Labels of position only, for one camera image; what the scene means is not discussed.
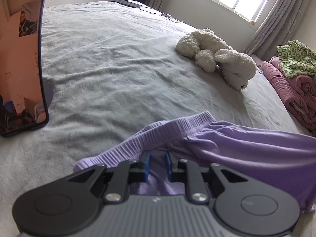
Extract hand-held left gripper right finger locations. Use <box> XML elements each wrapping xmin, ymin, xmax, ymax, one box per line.
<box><xmin>165</xmin><ymin>151</ymin><xmax>250</xmax><ymax>203</ymax></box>

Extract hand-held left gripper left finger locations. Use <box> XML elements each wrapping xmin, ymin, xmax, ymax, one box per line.
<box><xmin>67</xmin><ymin>151</ymin><xmax>151</xmax><ymax>204</ymax></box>

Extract lavender pants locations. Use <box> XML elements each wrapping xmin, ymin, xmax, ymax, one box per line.
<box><xmin>73</xmin><ymin>111</ymin><xmax>316</xmax><ymax>213</ymax></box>

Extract grey bed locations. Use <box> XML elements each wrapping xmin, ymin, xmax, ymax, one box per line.
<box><xmin>0</xmin><ymin>0</ymin><xmax>316</xmax><ymax>237</ymax></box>

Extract white plush dog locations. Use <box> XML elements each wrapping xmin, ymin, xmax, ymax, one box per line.
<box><xmin>176</xmin><ymin>28</ymin><xmax>257</xmax><ymax>91</ymax></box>

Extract pink folded quilt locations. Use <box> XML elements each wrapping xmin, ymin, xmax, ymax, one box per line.
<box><xmin>260</xmin><ymin>56</ymin><xmax>316</xmax><ymax>130</ymax></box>

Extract smartphone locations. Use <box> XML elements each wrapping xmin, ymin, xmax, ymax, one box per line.
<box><xmin>0</xmin><ymin>0</ymin><xmax>50</xmax><ymax>138</ymax></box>

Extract dark tablet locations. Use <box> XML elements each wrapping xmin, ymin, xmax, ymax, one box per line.
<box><xmin>111</xmin><ymin>0</ymin><xmax>143</xmax><ymax>8</ymax></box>

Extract green patterned blanket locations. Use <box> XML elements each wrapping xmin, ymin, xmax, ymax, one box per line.
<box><xmin>276</xmin><ymin>40</ymin><xmax>316</xmax><ymax>79</ymax></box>

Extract black cable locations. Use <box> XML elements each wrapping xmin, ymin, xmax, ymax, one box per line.
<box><xmin>138</xmin><ymin>6</ymin><xmax>183</xmax><ymax>23</ymax></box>

